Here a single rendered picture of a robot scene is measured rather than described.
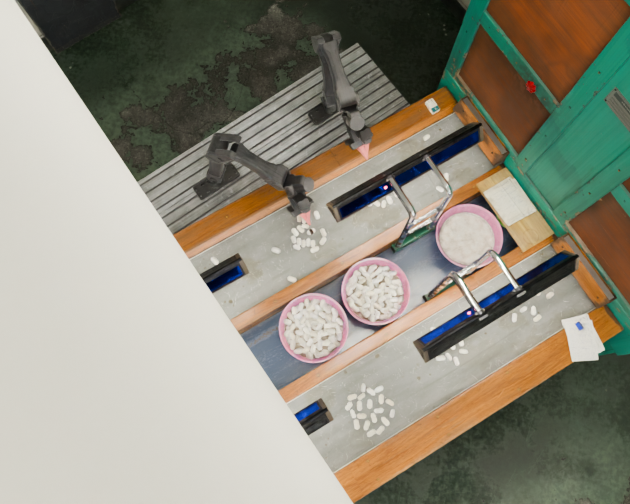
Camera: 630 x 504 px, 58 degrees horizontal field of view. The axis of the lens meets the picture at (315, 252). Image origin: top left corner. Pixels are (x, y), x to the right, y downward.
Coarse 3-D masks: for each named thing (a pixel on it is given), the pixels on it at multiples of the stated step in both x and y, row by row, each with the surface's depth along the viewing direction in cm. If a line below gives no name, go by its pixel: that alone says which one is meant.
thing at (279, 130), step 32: (352, 64) 258; (288, 96) 254; (320, 96) 254; (384, 96) 256; (224, 128) 250; (256, 128) 250; (288, 128) 250; (320, 128) 250; (192, 160) 246; (288, 160) 246; (160, 192) 243; (192, 192) 243; (224, 192) 243
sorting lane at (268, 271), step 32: (448, 128) 242; (384, 160) 238; (448, 160) 238; (480, 160) 238; (320, 192) 235; (416, 192) 235; (256, 224) 231; (288, 224) 231; (320, 224) 231; (352, 224) 231; (384, 224) 231; (224, 256) 228; (256, 256) 228; (288, 256) 228; (320, 256) 228; (224, 288) 225; (256, 288) 225
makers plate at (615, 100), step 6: (612, 90) 162; (618, 90) 160; (606, 96) 165; (612, 96) 163; (618, 96) 161; (606, 102) 166; (612, 102) 164; (618, 102) 162; (624, 102) 160; (612, 108) 165; (618, 108) 163; (624, 108) 161; (618, 114) 164; (624, 114) 162; (624, 120) 164
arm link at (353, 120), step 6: (336, 102) 215; (342, 108) 216; (348, 108) 214; (354, 108) 212; (348, 114) 212; (354, 114) 208; (348, 120) 211; (354, 120) 209; (360, 120) 210; (354, 126) 210; (360, 126) 211
